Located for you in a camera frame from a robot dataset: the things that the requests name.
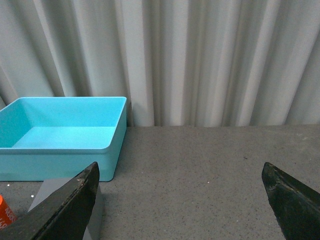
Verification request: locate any blue plastic box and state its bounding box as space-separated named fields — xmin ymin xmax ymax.
xmin=0 ymin=96 xmax=127 ymax=182

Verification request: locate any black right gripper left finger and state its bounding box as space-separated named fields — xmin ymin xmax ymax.
xmin=0 ymin=161 xmax=100 ymax=240

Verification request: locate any gray pleated curtain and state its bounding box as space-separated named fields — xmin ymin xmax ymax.
xmin=0 ymin=0 xmax=320 ymax=127

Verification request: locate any gray block with round hole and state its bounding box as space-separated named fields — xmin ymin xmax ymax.
xmin=28 ymin=178 xmax=105 ymax=240

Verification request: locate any orange cylinder part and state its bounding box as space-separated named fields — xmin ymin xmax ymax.
xmin=0 ymin=195 xmax=18 ymax=230

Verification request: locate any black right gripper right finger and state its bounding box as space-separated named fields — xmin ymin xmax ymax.
xmin=261 ymin=162 xmax=320 ymax=240

